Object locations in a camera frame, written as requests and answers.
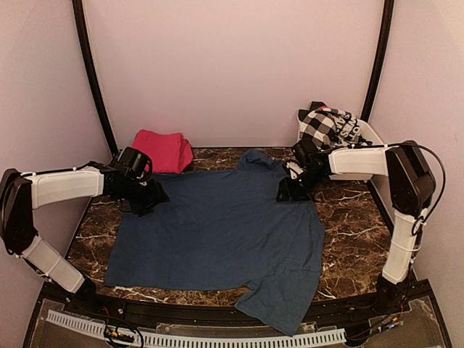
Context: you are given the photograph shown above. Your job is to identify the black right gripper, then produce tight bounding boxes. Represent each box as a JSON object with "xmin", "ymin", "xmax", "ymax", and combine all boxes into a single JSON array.
[{"xmin": 277, "ymin": 167, "xmax": 327, "ymax": 201}]

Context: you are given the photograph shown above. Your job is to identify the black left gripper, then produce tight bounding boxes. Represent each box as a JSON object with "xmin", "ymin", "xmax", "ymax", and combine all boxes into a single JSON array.
[{"xmin": 115, "ymin": 177, "xmax": 170, "ymax": 216}]

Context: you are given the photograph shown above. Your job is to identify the pink trousers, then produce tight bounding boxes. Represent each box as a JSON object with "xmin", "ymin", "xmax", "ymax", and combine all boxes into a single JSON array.
[{"xmin": 132, "ymin": 130, "xmax": 194, "ymax": 174}]

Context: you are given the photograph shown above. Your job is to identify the dark blue garment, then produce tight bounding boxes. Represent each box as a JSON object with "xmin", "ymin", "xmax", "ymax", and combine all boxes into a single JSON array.
[{"xmin": 104, "ymin": 149, "xmax": 325, "ymax": 336}]

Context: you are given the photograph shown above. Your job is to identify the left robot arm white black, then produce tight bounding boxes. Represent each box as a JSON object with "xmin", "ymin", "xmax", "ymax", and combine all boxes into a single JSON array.
[{"xmin": 1, "ymin": 162, "xmax": 169, "ymax": 316}]

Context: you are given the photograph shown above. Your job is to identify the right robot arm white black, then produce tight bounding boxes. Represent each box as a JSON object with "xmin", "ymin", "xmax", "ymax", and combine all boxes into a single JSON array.
[{"xmin": 276, "ymin": 139, "xmax": 444, "ymax": 315}]

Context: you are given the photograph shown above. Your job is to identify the white plastic laundry bin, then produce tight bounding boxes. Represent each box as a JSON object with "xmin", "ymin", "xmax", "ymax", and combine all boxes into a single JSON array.
[{"xmin": 327, "ymin": 120, "xmax": 381, "ymax": 147}]

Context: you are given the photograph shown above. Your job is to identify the black white checkered shirt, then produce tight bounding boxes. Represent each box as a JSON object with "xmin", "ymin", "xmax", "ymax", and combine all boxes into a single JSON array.
[{"xmin": 297, "ymin": 101, "xmax": 336, "ymax": 148}]

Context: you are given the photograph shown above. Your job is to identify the black shirt white lettering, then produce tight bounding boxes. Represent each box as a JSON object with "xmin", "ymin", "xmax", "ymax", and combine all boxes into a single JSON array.
[{"xmin": 327, "ymin": 108, "xmax": 372, "ymax": 145}]

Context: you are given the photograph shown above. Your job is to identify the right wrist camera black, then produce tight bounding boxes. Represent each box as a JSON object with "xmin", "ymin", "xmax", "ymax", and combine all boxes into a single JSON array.
[{"xmin": 291, "ymin": 138, "xmax": 319, "ymax": 167}]

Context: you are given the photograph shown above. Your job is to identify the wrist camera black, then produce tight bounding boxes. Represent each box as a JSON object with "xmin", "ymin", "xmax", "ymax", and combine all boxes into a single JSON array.
[
  {"xmin": 115, "ymin": 146, "xmax": 152, "ymax": 183},
  {"xmin": 291, "ymin": 138, "xmax": 319, "ymax": 167}
]

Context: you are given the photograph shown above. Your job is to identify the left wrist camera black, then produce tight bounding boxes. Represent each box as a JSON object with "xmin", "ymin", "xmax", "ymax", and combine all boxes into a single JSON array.
[{"xmin": 115, "ymin": 146, "xmax": 152, "ymax": 183}]

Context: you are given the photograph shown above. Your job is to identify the black curved front rail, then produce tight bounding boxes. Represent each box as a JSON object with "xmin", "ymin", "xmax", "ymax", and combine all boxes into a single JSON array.
[{"xmin": 65, "ymin": 294, "xmax": 383, "ymax": 328}]

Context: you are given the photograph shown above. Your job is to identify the right black corner post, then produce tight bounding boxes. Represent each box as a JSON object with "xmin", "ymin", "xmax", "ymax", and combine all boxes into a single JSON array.
[{"xmin": 361, "ymin": 0, "xmax": 395, "ymax": 122}]

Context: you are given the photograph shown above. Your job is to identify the black corner post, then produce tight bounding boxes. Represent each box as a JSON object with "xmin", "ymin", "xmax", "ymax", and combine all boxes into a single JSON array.
[
  {"xmin": 72, "ymin": 0, "xmax": 118, "ymax": 155},
  {"xmin": 361, "ymin": 0, "xmax": 395, "ymax": 122}
]

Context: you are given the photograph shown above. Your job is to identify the white slotted cable duct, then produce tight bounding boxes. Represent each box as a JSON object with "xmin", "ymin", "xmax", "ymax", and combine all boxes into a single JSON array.
[{"xmin": 46, "ymin": 310, "xmax": 346, "ymax": 348}]

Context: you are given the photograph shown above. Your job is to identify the left black corner post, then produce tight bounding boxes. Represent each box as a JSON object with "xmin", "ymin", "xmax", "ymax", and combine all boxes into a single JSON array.
[{"xmin": 72, "ymin": 0, "xmax": 118, "ymax": 155}]

